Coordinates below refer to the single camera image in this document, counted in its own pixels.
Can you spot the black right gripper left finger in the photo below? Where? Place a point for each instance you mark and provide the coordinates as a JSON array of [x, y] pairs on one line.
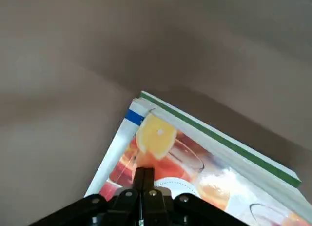
[[126, 204]]

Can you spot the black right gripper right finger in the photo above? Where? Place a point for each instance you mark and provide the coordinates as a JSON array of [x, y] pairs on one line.
[[156, 206]]

